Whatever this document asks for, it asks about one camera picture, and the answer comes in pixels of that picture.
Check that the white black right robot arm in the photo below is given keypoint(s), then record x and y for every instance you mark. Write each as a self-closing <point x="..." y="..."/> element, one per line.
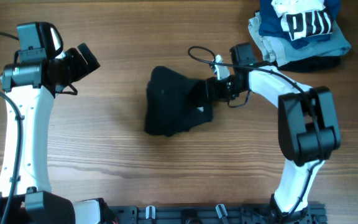
<point x="308" y="130"/>

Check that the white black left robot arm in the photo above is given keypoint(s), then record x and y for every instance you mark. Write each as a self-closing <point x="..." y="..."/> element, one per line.
<point x="42" y="69"/>

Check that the navy blue folded shirt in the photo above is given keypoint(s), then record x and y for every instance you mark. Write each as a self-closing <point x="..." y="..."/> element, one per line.
<point x="270" y="25"/>

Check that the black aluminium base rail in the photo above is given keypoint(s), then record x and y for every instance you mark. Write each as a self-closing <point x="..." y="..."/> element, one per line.
<point x="245" y="214"/>

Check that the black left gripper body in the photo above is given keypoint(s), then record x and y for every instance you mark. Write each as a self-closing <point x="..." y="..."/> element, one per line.
<point x="69" y="74"/>

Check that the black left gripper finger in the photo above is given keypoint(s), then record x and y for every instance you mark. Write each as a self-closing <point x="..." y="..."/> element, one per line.
<point x="78" y="65"/>
<point x="91" y="61"/>

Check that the black polo shirt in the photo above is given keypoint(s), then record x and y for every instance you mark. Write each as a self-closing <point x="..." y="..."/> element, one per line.
<point x="170" y="109"/>

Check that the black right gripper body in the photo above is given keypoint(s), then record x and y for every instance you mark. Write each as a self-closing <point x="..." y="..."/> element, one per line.
<point x="225" y="88"/>

